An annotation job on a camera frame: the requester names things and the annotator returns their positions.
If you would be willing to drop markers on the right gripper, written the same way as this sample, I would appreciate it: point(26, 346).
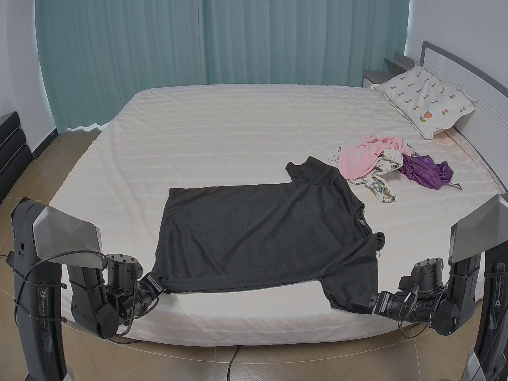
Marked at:
point(389, 304)

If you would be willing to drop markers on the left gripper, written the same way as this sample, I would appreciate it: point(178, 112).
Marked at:
point(145, 296)

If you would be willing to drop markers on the black T-shirt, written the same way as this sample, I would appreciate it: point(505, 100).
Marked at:
point(258, 232)

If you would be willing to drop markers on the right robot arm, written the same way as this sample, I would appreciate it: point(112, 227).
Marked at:
point(464, 236)

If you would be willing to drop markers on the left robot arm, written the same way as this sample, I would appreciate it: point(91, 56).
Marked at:
point(39, 312)

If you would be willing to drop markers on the bed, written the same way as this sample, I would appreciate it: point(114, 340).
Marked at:
point(238, 133)

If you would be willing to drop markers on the white printed garment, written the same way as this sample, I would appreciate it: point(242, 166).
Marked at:
point(379, 189)

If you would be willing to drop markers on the purple garment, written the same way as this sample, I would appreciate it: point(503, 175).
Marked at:
point(424, 173)

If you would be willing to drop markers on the pink garment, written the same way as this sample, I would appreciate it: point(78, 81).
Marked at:
point(359, 159)

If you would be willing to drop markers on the black chest of drawers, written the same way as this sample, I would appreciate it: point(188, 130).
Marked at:
point(12, 149)

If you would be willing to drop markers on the white printed pillow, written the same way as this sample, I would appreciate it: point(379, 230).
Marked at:
point(424, 97)

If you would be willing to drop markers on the grey bedside table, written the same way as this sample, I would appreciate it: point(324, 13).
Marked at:
point(375, 77)

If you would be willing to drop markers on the blue-green curtain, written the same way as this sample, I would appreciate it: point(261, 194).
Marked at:
point(119, 54)
point(297, 30)

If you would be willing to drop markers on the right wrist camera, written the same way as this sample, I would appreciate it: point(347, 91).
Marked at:
point(407, 285)

